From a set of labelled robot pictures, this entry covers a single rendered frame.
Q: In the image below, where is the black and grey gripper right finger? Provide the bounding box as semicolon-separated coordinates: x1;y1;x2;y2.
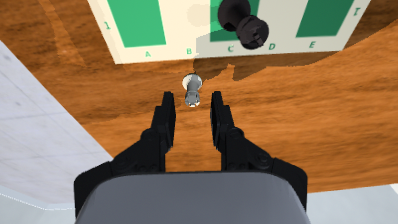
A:
210;91;308;211

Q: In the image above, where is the green and white chessboard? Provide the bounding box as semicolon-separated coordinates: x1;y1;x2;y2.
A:
88;0;371;64

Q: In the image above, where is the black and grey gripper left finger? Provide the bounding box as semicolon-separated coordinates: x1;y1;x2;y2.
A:
73;91;176;219

